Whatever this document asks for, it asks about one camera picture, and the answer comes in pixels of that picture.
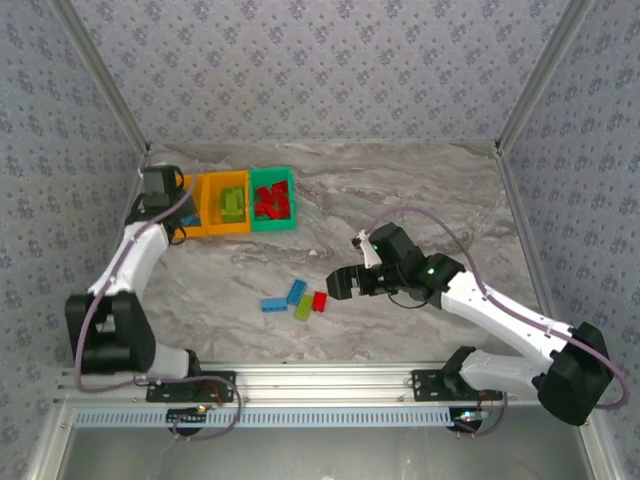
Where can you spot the long green lego brick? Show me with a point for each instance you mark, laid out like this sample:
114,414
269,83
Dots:
232,200
233,216

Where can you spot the small red lego brick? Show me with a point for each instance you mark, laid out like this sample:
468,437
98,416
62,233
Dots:
260,214

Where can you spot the long red lego brick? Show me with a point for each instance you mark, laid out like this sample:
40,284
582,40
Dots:
267,194

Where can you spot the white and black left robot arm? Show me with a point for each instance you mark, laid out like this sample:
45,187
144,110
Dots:
135,255

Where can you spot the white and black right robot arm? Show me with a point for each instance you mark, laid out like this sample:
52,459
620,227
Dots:
500,305

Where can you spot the orange plastic bin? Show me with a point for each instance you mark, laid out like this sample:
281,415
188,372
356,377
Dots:
197,230
214,225

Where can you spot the long blue lego brick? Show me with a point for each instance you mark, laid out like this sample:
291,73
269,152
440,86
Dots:
275,305

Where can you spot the green plastic bin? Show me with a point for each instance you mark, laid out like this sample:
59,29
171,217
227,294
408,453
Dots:
260,225

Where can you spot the small circuit board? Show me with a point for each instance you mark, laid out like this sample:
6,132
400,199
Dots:
185,414
470,416

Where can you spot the grey metal tray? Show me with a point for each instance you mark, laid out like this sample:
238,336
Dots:
320,455

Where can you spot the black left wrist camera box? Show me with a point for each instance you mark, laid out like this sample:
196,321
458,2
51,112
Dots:
161,185

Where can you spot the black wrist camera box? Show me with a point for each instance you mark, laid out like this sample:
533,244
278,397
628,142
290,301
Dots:
161,185
397,242

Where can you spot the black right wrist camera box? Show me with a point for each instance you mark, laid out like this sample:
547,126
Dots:
397,242

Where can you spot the aluminium mounting rail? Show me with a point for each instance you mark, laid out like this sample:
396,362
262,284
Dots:
325,380

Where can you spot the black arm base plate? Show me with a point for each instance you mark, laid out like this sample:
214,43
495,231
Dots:
430,385
220,382

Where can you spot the thin aluminium table rail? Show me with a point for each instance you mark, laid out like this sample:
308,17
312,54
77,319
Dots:
320,143

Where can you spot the aluminium frame post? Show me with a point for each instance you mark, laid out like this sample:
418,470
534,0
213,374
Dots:
545,75
102,75

